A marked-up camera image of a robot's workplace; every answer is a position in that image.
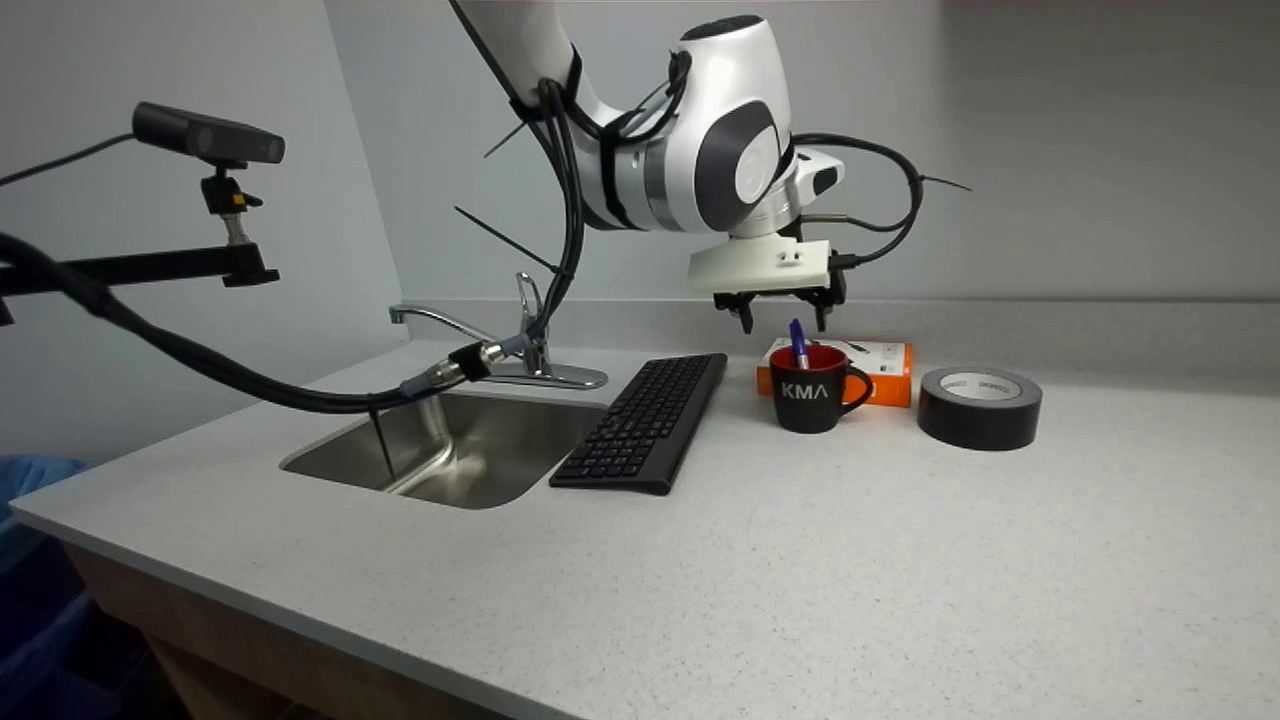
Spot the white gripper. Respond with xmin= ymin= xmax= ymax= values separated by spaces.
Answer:
xmin=683 ymin=235 xmax=849 ymax=342

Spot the black mug red inside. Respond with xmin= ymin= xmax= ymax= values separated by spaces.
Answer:
xmin=768 ymin=342 xmax=876 ymax=438

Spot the wooden counter cabinet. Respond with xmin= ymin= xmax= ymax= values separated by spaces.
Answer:
xmin=59 ymin=540 xmax=453 ymax=720

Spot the orange white cardboard box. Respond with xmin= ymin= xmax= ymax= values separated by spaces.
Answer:
xmin=750 ymin=335 xmax=918 ymax=413

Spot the black computer keyboard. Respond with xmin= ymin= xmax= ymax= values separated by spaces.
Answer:
xmin=545 ymin=349 xmax=730 ymax=502

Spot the chrome sink faucet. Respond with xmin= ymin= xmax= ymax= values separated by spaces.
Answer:
xmin=382 ymin=268 xmax=610 ymax=398

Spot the stainless steel sink basin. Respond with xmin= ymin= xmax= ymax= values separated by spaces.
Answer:
xmin=278 ymin=384 xmax=610 ymax=513

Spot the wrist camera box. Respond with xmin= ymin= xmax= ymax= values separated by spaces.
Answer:
xmin=785 ymin=148 xmax=849 ymax=223

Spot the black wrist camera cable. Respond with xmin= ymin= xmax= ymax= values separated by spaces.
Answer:
xmin=788 ymin=128 xmax=927 ymax=273

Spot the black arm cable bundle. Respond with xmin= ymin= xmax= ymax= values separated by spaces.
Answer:
xmin=513 ymin=48 xmax=600 ymax=343

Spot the black duct tape roll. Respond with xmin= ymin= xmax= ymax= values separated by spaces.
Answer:
xmin=915 ymin=359 xmax=1046 ymax=454

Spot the thick black hose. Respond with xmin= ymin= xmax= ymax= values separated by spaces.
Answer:
xmin=0 ymin=228 xmax=503 ymax=418

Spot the black stereo camera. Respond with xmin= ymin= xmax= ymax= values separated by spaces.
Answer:
xmin=126 ymin=101 xmax=288 ymax=174

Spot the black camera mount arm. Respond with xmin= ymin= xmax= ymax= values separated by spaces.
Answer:
xmin=0 ymin=159 xmax=282 ymax=332

